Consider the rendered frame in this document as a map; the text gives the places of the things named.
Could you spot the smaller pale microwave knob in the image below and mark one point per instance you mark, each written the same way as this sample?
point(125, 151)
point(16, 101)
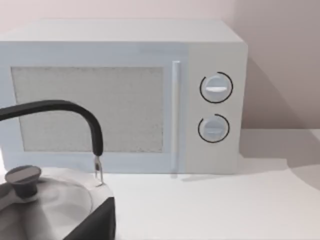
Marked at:
point(213, 128)

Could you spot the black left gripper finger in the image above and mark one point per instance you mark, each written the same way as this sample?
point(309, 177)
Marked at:
point(100, 225)

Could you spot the microwave door with speckled window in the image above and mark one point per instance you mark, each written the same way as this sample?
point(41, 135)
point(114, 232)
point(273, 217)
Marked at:
point(87, 57)

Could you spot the pale microwave oven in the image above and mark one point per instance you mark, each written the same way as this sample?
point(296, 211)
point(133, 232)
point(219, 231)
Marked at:
point(215, 57)

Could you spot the larger pale microwave knob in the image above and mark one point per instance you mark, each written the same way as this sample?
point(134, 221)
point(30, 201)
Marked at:
point(216, 87)

